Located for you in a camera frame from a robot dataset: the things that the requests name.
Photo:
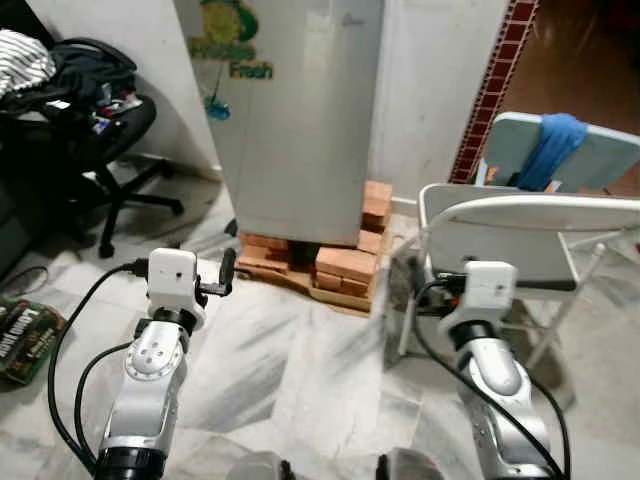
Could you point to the white folding chair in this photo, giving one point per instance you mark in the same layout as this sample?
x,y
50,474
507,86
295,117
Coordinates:
x,y
540,212

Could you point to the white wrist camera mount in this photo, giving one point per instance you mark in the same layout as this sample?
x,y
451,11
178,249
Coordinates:
x,y
172,275
490,288

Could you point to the grey robot left foot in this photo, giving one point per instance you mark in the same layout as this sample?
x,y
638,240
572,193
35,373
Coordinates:
x,y
260,468

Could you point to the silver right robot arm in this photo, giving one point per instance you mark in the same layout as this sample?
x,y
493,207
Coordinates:
x,y
495,375

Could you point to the blue cloth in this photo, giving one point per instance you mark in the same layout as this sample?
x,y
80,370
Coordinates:
x,y
555,145

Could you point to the black clothing pile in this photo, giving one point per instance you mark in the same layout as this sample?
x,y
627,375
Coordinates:
x,y
90,70

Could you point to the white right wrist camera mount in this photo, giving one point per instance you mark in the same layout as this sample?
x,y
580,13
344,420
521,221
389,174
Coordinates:
x,y
490,288

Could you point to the light blue chair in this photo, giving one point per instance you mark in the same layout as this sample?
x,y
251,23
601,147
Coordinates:
x,y
610,150

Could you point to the green printed carton box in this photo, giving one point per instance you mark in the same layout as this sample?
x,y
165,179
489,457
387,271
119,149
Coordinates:
x,y
30,340

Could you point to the black office chair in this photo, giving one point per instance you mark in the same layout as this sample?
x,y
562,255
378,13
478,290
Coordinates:
x,y
125,135

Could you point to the grey robot foot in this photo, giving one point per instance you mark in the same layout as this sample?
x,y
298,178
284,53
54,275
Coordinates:
x,y
408,468
260,468

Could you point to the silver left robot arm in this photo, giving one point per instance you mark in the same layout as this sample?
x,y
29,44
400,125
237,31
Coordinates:
x,y
150,400

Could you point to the silver fridge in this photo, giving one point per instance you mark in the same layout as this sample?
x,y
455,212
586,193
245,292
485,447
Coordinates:
x,y
300,130

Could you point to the grey robot right foot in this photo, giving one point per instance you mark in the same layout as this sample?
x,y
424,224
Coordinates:
x,y
408,468

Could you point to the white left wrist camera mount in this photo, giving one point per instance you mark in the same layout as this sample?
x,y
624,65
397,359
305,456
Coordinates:
x,y
172,275

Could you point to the black white striped cloth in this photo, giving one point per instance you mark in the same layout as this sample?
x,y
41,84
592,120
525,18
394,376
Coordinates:
x,y
22,62

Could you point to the small blue fridge ornament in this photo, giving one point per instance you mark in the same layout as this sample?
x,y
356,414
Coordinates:
x,y
218,108

